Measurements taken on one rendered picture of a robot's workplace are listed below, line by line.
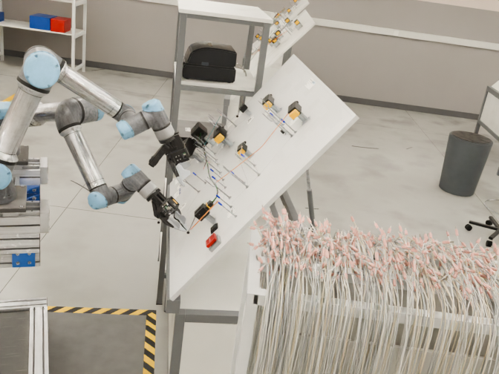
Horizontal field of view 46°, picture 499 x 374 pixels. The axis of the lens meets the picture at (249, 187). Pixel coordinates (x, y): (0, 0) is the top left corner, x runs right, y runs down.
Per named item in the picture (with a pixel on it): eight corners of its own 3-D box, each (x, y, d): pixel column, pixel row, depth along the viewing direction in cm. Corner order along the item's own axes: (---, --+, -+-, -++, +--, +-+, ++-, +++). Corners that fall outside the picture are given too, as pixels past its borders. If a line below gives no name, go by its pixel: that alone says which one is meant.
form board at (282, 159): (171, 185, 341) (169, 183, 340) (295, 56, 320) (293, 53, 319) (172, 301, 233) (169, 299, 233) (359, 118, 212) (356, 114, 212)
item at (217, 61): (181, 79, 329) (184, 44, 322) (180, 70, 350) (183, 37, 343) (235, 84, 335) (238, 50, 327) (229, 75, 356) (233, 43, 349)
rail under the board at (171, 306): (165, 313, 235) (166, 300, 233) (166, 194, 343) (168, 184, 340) (179, 314, 236) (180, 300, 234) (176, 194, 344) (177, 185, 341)
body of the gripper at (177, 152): (190, 162, 232) (177, 135, 227) (170, 169, 233) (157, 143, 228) (190, 154, 239) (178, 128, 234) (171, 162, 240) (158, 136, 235)
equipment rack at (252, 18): (154, 305, 376) (179, 8, 306) (157, 257, 431) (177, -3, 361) (232, 308, 384) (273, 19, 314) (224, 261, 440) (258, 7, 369)
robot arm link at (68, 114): (53, 96, 236) (105, 205, 235) (74, 93, 245) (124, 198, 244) (38, 109, 243) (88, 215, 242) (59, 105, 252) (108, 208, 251)
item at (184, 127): (172, 147, 342) (173, 136, 340) (171, 128, 375) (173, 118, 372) (228, 151, 348) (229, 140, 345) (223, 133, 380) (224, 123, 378)
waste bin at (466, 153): (480, 201, 628) (497, 146, 604) (436, 193, 634) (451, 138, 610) (474, 186, 670) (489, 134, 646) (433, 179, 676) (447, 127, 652)
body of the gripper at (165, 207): (169, 217, 242) (148, 196, 241) (163, 222, 249) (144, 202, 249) (181, 205, 246) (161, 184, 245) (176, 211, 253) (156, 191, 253)
